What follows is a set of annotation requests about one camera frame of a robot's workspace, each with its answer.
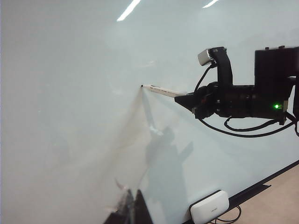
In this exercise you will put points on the large white glass whiteboard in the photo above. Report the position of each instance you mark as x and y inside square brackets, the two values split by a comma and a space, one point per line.
[70, 93]

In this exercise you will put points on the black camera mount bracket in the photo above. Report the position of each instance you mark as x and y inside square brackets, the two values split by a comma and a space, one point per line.
[225, 67]

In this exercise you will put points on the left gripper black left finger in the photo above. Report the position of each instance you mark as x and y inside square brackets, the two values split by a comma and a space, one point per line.
[125, 210]

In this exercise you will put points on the white marker pen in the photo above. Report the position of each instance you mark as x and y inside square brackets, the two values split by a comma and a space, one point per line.
[163, 90]

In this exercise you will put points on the white rounded whiteboard eraser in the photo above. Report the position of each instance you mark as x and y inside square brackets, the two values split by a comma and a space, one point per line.
[209, 206]

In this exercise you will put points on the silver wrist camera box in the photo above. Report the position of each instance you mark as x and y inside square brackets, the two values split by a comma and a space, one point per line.
[206, 56]

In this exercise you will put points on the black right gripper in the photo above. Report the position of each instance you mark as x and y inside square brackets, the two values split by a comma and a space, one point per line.
[231, 100]

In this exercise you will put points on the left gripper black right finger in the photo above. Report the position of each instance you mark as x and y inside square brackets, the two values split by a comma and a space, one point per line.
[143, 210]

